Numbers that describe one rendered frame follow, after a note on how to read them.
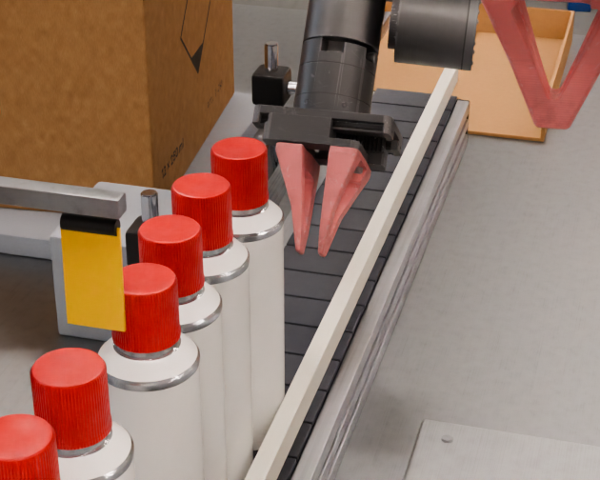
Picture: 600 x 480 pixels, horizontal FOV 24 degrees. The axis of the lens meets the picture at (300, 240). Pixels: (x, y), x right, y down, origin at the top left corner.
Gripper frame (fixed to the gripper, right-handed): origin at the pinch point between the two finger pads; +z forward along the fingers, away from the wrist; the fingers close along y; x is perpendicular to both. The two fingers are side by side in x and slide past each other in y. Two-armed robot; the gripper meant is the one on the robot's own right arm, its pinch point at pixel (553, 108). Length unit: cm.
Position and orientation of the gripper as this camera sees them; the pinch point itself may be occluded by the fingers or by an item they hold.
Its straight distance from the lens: 59.5
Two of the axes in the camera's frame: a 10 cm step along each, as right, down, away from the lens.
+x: -9.7, -0.9, 2.1
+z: 0.2, 8.8, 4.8
